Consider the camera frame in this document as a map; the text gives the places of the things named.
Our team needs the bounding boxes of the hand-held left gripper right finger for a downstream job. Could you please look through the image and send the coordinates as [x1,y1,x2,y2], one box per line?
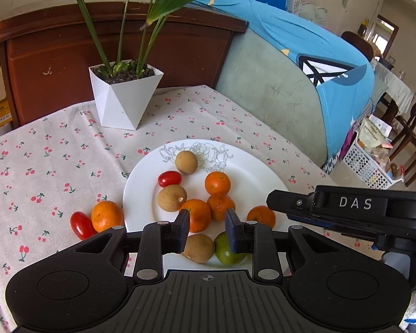
[225,209,340,283]

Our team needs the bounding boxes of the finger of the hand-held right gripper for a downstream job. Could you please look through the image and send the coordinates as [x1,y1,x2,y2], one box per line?
[266,189,337,230]

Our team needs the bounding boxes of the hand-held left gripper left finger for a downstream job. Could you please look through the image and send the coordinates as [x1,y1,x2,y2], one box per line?
[73,209,191,285]

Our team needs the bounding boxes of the orange mandarin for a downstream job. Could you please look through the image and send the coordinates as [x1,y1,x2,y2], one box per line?
[204,171,231,195]
[246,206,276,229]
[178,199,212,234]
[207,193,236,221]
[91,200,124,234]

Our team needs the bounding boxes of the brown longan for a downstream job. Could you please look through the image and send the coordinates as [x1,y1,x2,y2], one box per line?
[182,234,215,263]
[157,185,188,212]
[175,150,198,175]

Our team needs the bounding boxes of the green jujube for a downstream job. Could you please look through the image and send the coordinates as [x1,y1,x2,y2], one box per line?
[214,232,247,266]

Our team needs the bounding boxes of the white floral plate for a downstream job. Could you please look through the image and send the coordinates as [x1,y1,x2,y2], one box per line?
[122,139,288,269]

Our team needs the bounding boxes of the red cherry tomato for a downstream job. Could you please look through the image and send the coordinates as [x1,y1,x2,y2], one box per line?
[158,171,182,188]
[70,211,97,241]

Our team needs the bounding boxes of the white perforated basket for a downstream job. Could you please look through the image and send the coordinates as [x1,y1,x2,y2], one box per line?
[343,135,403,191]

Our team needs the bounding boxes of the snack packets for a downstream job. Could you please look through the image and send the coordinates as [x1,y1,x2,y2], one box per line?
[359,116,392,148]

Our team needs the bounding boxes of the dark wooden chair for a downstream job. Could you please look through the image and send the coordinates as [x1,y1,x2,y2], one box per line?
[390,101,416,188]
[341,31,374,63]

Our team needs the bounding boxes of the pale green sofa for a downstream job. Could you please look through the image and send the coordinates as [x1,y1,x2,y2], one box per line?
[215,29,337,167]

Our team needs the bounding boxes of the table with white cloth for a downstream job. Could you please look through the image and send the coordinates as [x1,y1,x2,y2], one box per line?
[371,59,415,115]

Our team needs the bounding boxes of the white faceted plant pot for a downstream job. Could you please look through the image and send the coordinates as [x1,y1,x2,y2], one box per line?
[89,59,164,130]

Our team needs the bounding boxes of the cherry print tablecloth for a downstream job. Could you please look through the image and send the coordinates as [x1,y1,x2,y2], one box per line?
[0,84,337,333]

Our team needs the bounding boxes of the blue printed cloth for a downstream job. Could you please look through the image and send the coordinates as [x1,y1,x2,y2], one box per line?
[191,0,375,160]

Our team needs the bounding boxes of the dark wooden headboard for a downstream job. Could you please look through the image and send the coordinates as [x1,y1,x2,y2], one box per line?
[0,2,248,136]

